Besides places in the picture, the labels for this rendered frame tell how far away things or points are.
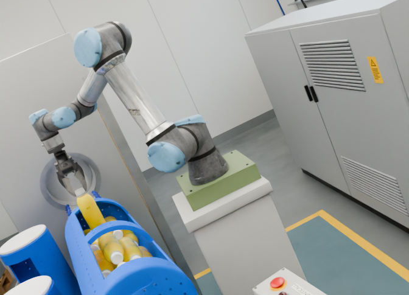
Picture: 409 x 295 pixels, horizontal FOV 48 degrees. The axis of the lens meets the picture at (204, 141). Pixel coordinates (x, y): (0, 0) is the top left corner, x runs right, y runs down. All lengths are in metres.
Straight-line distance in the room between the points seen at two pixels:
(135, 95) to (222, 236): 0.56
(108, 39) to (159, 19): 4.89
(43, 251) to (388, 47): 2.05
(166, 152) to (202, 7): 5.14
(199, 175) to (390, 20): 1.20
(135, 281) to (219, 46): 5.49
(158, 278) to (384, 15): 1.61
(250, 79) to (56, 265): 4.53
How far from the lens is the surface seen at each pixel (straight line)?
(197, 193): 1.59
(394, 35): 2.36
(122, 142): 2.59
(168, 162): 1.49
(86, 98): 1.83
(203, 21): 6.49
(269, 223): 1.64
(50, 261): 2.76
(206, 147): 1.61
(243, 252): 1.65
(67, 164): 1.83
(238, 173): 1.60
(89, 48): 1.51
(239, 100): 6.62
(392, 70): 2.38
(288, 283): 1.14
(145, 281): 1.25
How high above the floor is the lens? 1.73
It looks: 14 degrees down
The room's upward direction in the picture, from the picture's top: 24 degrees counter-clockwise
